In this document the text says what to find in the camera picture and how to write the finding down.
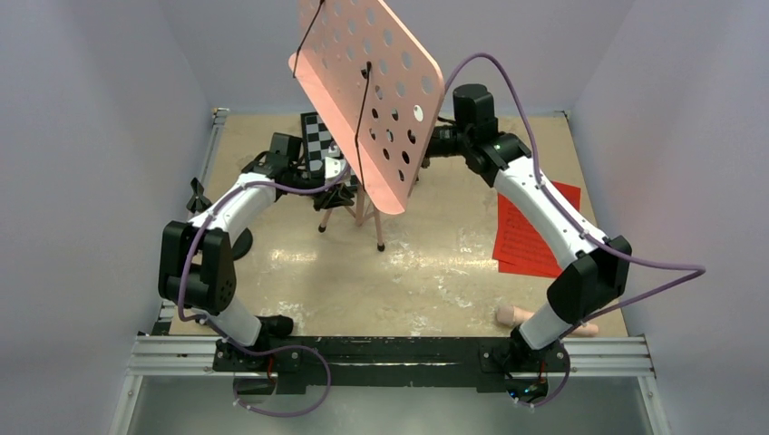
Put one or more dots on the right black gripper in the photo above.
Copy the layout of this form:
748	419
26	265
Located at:
424	161

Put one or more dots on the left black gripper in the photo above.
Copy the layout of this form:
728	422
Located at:
336	197

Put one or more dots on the black white chessboard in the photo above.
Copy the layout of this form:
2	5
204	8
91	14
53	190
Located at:
318	144

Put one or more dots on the pink music stand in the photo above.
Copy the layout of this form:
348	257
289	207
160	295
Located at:
378	91

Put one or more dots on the pink microphone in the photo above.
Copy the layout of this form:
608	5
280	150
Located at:
512	316

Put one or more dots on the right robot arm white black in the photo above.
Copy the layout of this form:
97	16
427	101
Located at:
593	267

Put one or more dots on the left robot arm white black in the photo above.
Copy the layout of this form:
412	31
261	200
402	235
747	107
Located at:
197	267

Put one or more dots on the black cylinder on table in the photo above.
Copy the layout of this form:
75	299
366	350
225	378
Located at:
277	325

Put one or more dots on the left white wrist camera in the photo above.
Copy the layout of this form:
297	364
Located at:
335	165

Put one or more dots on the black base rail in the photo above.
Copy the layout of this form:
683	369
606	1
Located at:
484	364

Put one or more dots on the aluminium frame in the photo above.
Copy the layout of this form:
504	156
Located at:
436	277

